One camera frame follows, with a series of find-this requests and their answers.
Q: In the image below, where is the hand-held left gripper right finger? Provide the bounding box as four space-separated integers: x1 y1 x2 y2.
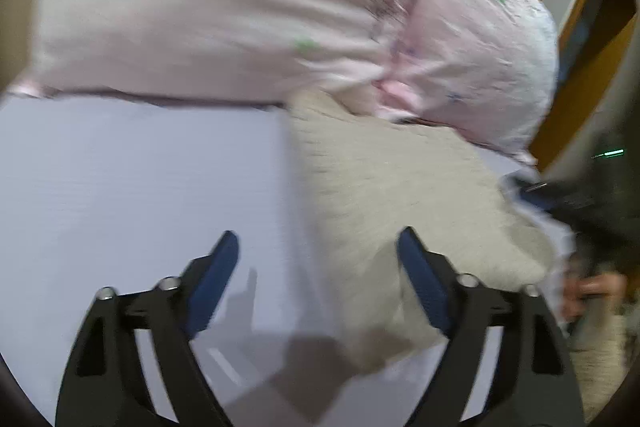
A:
396 227 586 427

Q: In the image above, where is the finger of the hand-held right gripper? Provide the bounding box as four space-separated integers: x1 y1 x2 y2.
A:
504 177 557 214

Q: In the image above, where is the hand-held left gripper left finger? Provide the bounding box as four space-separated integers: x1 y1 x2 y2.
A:
55 230 240 427

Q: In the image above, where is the beige fuzzy garment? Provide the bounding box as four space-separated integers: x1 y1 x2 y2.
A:
284 88 562 374

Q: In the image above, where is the person's right hand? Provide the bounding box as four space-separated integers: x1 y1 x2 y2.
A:
561 271 627 320

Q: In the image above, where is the white bed sheet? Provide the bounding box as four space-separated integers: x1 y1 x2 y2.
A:
0 93 577 427

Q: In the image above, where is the pink floral pillow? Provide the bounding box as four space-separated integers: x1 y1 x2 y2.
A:
9 0 561 168

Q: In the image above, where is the wooden bed frame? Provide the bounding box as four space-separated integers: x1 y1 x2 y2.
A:
506 0 640 174

